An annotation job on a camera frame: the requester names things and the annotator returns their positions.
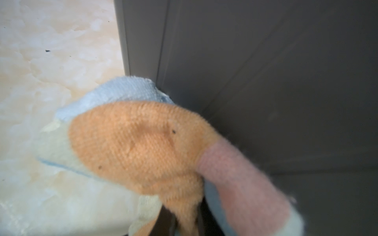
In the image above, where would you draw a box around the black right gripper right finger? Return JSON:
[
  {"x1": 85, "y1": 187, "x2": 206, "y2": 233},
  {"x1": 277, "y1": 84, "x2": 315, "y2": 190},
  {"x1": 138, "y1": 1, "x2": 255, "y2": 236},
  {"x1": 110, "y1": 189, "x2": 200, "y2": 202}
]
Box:
[{"x1": 197, "y1": 198, "x2": 224, "y2": 236}]

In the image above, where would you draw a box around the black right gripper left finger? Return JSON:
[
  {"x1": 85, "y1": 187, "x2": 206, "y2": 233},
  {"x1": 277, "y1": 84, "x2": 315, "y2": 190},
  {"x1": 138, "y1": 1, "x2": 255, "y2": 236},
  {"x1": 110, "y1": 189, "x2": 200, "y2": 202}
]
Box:
[{"x1": 150, "y1": 206, "x2": 177, "y2": 236}]

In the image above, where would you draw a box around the orange blue patterned cloth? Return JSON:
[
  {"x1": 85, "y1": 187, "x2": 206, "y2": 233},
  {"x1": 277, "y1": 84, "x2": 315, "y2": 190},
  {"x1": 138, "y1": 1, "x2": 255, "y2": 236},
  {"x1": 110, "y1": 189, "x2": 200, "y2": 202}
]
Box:
[{"x1": 35, "y1": 77, "x2": 304, "y2": 236}]

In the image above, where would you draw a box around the silver grey coffee machine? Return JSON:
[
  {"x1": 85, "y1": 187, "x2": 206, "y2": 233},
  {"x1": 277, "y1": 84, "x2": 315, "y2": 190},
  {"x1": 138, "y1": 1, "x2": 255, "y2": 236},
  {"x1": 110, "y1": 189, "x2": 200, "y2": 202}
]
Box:
[{"x1": 115, "y1": 1, "x2": 378, "y2": 236}]

